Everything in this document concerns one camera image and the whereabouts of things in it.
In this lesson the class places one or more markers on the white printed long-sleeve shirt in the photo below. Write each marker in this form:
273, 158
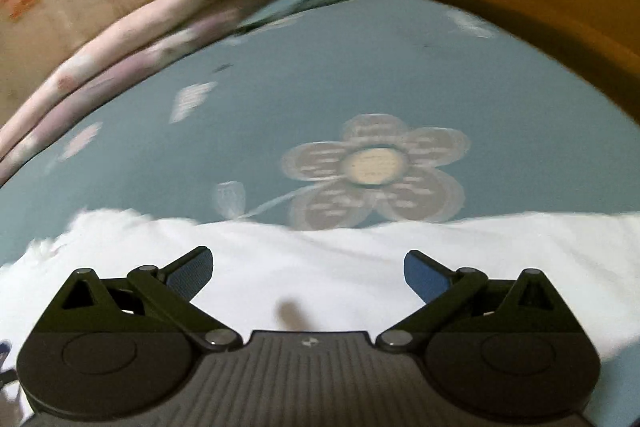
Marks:
271, 277

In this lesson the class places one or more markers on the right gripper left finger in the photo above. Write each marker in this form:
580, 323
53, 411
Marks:
112, 348

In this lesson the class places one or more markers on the pink floral folded quilt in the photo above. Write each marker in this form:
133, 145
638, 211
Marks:
125, 35

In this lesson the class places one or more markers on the purple floral folded quilt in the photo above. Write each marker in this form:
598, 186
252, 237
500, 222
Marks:
210, 26

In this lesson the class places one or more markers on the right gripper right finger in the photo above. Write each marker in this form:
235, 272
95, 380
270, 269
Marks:
496, 349

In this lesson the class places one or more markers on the teal floral bed sheet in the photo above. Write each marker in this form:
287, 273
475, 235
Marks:
348, 116

